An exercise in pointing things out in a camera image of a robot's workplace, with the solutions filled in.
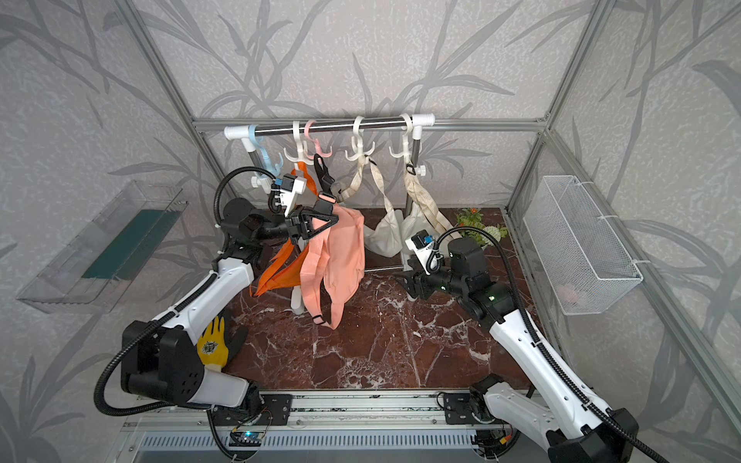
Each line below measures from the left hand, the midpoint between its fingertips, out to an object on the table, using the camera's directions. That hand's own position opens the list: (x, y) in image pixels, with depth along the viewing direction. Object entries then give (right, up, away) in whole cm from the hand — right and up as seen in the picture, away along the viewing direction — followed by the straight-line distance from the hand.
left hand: (333, 228), depth 65 cm
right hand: (+16, -10, +6) cm, 19 cm away
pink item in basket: (+58, -16, +8) cm, 61 cm away
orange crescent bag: (-18, -12, +20) cm, 29 cm away
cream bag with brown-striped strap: (+23, +4, +19) cm, 31 cm away
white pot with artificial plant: (+40, +4, +29) cm, 50 cm away
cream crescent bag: (+11, -2, +27) cm, 29 cm away
